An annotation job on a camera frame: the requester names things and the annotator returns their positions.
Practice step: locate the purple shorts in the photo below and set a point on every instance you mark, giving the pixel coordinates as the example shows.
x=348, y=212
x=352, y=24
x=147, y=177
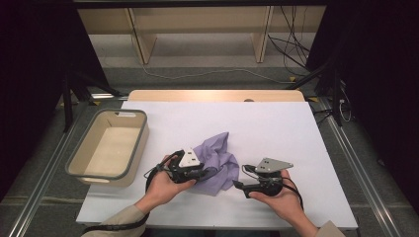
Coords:
x=220, y=158

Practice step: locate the person's right hand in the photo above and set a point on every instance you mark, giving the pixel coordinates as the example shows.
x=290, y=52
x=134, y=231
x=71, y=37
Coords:
x=286, y=204

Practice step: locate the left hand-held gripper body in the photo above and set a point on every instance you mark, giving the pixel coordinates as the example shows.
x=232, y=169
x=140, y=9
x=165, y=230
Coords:
x=184, y=168

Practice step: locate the beige storage basket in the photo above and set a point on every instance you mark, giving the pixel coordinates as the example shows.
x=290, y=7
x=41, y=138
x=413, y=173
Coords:
x=112, y=151

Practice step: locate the beige wooden desk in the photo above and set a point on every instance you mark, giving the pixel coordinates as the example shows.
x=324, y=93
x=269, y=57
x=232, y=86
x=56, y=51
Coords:
x=197, y=19

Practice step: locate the white table cover sheet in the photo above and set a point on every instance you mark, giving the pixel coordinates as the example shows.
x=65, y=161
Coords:
x=263, y=131

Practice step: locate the aluminium floor rail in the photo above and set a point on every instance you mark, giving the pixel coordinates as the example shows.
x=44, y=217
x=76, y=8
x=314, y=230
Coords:
x=362, y=177
x=39, y=191

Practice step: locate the person's left hand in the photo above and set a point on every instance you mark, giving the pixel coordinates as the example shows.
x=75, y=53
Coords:
x=161, y=191

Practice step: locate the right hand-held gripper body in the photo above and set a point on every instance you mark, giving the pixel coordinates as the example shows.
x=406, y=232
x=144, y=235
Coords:
x=270, y=184

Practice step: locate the black frame bar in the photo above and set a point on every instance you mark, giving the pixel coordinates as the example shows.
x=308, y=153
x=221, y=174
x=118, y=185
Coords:
x=197, y=3

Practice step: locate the black metal stand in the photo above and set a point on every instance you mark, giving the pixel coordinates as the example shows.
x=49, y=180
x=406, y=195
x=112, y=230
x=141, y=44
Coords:
x=67, y=105
x=336, y=98

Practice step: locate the dark curtain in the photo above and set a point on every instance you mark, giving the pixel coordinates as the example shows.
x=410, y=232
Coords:
x=33, y=82
x=385, y=82

